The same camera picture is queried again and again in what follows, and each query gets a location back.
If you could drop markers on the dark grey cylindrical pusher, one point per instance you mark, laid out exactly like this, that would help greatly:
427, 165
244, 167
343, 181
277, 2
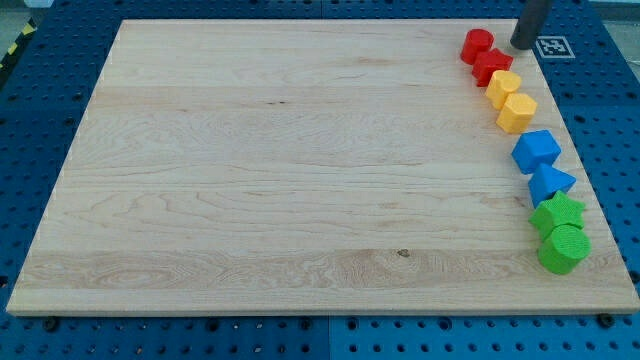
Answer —
530, 23

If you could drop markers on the red cylinder block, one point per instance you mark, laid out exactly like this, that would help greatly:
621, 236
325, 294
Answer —
477, 41

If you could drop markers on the white fiducial marker tag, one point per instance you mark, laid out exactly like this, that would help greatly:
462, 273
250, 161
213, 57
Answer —
554, 47

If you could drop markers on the red star block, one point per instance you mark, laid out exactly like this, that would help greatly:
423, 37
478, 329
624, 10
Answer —
486, 63

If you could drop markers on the yellow heart block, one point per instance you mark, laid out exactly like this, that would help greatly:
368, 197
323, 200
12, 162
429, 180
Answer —
502, 83

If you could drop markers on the yellow hexagon block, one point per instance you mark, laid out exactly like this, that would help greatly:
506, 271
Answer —
516, 113

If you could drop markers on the blue cube block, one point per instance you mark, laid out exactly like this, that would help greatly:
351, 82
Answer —
535, 148

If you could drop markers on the blue triangle block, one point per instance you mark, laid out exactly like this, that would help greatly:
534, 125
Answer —
546, 181

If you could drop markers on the green star block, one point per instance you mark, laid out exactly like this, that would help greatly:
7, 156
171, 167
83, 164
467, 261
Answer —
557, 211

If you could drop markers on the green cylinder block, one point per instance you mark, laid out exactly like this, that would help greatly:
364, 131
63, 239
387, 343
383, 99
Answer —
564, 248

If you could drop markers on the black bolt right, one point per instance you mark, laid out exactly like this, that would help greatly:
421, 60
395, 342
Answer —
605, 320

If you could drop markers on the black bolt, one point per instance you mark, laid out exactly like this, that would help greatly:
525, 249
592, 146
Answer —
605, 320
50, 324

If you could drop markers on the wooden board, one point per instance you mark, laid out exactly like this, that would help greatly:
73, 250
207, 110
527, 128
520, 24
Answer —
285, 167

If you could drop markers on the black bolt left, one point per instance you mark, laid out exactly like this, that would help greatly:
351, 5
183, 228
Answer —
50, 324

